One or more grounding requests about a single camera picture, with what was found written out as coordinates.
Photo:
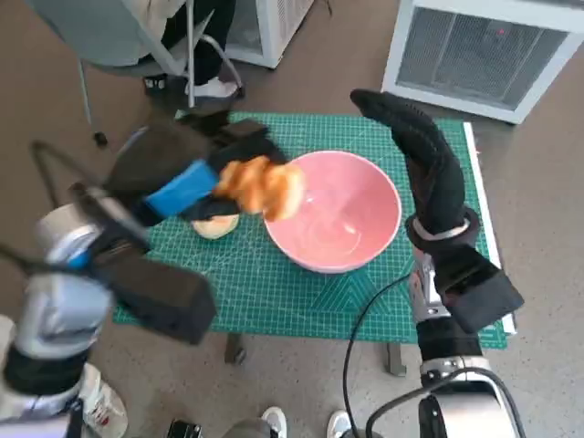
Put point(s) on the white shoe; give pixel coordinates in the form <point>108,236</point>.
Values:
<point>340,424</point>
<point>275,422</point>

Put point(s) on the pink bowl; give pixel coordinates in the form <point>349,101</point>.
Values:
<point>337,219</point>

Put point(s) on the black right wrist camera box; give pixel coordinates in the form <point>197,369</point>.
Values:
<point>483,292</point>

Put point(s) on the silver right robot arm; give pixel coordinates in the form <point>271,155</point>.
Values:
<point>451,347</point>

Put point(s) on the round pale bread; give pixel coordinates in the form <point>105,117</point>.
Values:
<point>214,228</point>

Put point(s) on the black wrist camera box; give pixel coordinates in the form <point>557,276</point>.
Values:
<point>169,296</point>
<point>483,292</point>

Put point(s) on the long orange toasted bread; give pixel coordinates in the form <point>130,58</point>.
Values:
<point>260,187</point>

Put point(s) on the black left hand blue tape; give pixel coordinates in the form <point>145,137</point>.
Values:
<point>182,187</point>

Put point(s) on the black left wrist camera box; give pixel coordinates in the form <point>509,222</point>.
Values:
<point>169,296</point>

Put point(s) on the green cutting mat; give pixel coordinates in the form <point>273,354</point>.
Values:
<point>274,301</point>

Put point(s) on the grey chair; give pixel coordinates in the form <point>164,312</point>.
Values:
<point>105,41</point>

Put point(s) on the large white mesh cabinet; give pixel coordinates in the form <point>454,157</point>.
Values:
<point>479,59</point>

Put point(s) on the small white mesh cabinet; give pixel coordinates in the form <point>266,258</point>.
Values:
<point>274,32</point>

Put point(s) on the black gloved right hand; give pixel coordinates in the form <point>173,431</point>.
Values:
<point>433,169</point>

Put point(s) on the grey table leg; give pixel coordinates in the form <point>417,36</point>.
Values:
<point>235,349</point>
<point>397,360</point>

